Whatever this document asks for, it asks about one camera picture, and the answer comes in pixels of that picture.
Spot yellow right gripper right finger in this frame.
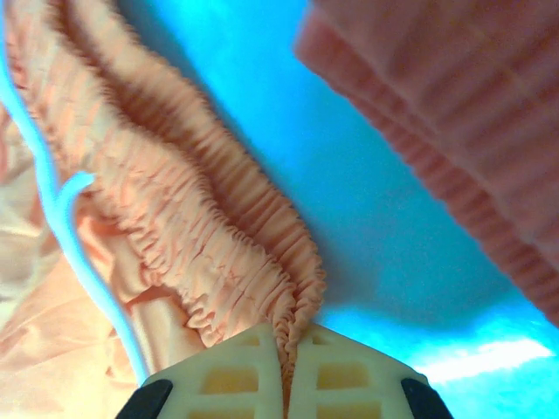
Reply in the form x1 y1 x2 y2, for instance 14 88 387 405
287 322 455 419

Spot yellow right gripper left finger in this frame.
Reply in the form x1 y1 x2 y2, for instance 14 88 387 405
115 322 287 419

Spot yellow-orange shorts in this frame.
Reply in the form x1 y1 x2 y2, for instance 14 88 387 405
0 0 559 419

